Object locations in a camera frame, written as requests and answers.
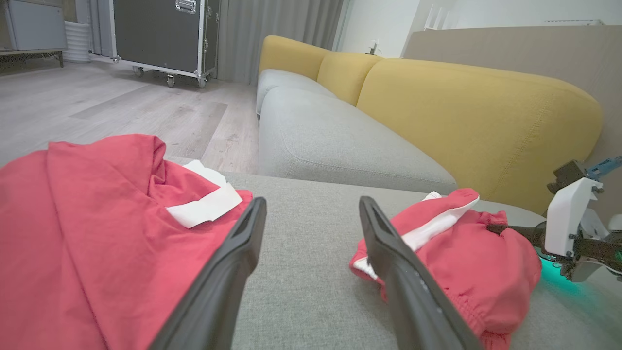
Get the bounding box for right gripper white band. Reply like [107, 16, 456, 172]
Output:
[486, 177, 622, 283]

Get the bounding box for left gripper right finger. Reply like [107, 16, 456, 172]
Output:
[358, 195, 482, 350]

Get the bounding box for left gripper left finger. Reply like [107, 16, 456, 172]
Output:
[150, 196, 268, 350]

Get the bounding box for red shorts white waistband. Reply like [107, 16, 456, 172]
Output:
[348, 188, 543, 350]

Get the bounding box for red basketball jersey white sleeves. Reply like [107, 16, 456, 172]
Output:
[0, 134, 254, 350]

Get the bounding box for large grey sofa chaise seat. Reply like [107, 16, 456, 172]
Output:
[165, 156, 622, 350]

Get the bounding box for yellow sofa backrest cushion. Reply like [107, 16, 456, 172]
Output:
[259, 35, 332, 82]
[356, 58, 604, 215]
[316, 51, 383, 107]

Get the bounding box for grey sofa back cushion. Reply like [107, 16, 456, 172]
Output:
[257, 87, 458, 196]

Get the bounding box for grey sofa seat cushion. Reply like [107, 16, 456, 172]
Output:
[256, 68, 338, 120]

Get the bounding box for black flight case on wheels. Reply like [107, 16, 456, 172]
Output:
[108, 0, 223, 89]

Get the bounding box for grey curtain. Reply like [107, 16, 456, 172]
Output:
[216, 0, 346, 87]

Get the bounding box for white ribbed bin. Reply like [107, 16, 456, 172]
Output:
[63, 21, 92, 63]

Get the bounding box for grey cabinet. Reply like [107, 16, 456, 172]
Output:
[0, 0, 68, 68]

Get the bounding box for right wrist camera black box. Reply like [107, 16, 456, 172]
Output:
[546, 159, 590, 195]

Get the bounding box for right camera cable blue connector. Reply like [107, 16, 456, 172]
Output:
[585, 155, 622, 182]

